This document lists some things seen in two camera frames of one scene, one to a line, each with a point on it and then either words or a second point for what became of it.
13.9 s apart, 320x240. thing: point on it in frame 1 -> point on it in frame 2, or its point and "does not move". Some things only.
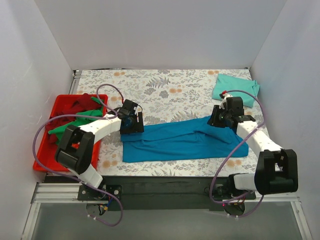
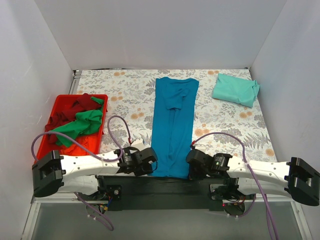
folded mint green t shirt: x=225 y=83 does not move
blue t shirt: x=196 y=139 -> x=175 y=109
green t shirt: x=80 y=122 does not move
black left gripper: x=136 y=124 -> x=149 y=158
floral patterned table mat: x=165 y=96 does not move
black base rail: x=160 y=193 does not move
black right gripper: x=214 y=116 -> x=194 y=159
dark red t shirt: x=83 y=103 does not move
